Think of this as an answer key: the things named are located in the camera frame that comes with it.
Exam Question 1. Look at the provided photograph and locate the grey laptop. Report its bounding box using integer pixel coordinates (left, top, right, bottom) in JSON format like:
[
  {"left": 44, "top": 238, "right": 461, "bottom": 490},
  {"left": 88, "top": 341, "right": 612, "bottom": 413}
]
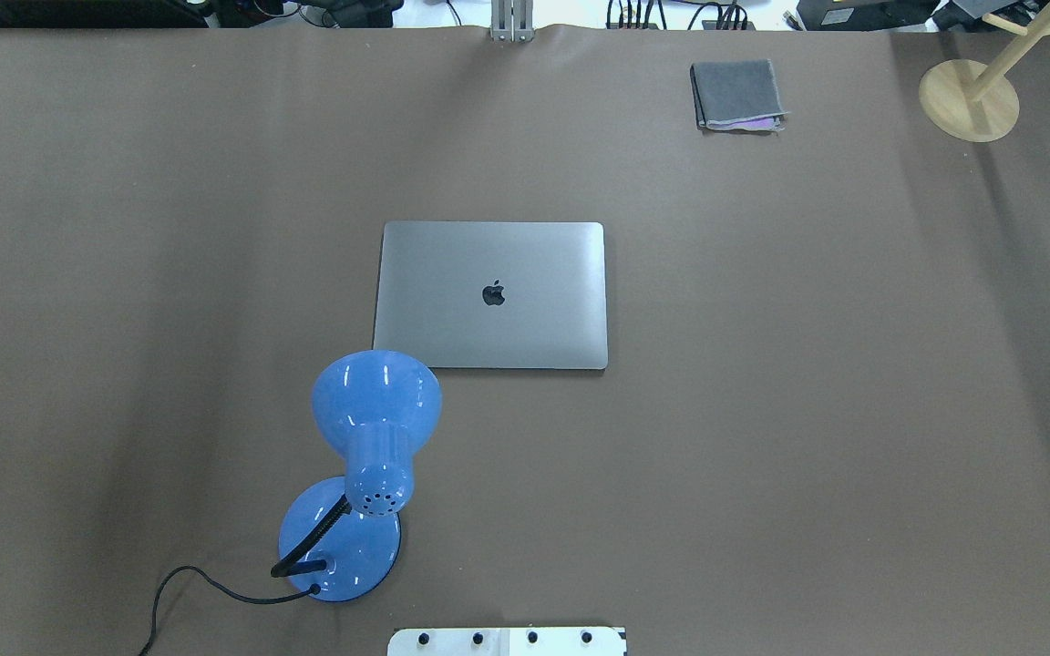
[{"left": 372, "top": 220, "right": 609, "bottom": 371}]

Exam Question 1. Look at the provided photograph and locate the blue desk lamp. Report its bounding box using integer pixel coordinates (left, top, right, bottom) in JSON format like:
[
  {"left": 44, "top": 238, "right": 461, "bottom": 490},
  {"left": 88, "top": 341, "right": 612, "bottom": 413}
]
[{"left": 271, "top": 350, "right": 442, "bottom": 604}]

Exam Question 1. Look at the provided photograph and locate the folded grey purple cloth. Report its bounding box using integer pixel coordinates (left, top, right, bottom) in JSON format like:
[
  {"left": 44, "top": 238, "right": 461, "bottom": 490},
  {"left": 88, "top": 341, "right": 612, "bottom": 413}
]
[{"left": 689, "top": 58, "right": 788, "bottom": 133}]

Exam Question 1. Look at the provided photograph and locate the wooden stand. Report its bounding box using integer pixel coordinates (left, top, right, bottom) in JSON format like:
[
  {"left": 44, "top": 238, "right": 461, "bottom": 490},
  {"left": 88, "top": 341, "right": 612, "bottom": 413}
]
[{"left": 918, "top": 3, "right": 1050, "bottom": 144}]

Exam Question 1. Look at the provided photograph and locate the aluminium frame post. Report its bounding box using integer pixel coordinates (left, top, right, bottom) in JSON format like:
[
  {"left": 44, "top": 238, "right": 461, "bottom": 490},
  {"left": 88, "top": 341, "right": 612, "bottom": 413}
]
[{"left": 490, "top": 0, "right": 536, "bottom": 43}]

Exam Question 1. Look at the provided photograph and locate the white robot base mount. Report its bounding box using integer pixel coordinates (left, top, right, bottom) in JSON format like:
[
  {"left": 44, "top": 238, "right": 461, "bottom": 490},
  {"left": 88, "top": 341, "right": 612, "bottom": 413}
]
[{"left": 386, "top": 626, "right": 629, "bottom": 655}]

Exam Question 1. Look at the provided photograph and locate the black lamp power cable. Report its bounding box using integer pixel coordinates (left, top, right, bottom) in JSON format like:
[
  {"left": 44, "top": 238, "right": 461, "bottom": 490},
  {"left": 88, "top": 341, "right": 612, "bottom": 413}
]
[{"left": 138, "top": 565, "right": 322, "bottom": 656}]

